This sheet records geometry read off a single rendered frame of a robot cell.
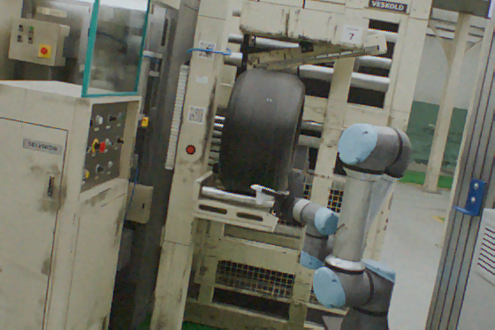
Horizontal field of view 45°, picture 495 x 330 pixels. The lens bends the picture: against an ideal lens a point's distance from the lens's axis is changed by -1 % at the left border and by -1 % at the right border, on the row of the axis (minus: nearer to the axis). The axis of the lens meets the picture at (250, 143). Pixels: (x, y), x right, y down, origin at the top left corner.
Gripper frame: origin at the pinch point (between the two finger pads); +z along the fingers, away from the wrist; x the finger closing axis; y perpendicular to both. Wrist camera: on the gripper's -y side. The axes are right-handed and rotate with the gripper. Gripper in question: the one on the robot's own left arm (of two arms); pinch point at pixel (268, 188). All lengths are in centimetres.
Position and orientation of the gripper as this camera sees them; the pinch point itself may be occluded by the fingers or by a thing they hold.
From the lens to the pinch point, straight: 213.2
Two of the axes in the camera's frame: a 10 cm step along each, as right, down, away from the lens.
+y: -2.8, 9.6, 0.4
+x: 8.0, 2.1, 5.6
